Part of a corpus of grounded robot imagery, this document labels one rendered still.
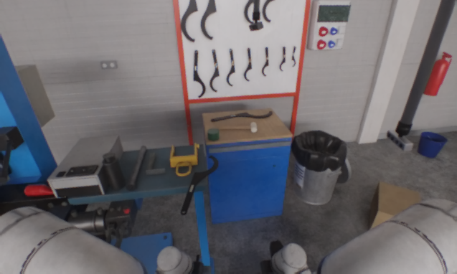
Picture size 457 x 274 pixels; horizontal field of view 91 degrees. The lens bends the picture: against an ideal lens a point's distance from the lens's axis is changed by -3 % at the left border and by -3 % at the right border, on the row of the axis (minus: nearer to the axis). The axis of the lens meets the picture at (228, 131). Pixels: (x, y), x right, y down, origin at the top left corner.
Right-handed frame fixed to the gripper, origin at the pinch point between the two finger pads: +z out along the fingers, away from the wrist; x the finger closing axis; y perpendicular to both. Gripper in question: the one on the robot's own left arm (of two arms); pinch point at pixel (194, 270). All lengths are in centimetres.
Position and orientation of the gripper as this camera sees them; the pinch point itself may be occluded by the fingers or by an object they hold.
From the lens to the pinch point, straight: 130.3
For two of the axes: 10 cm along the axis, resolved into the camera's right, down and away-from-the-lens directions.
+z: 1.8, 6.1, 7.7
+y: 0.9, -7.9, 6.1
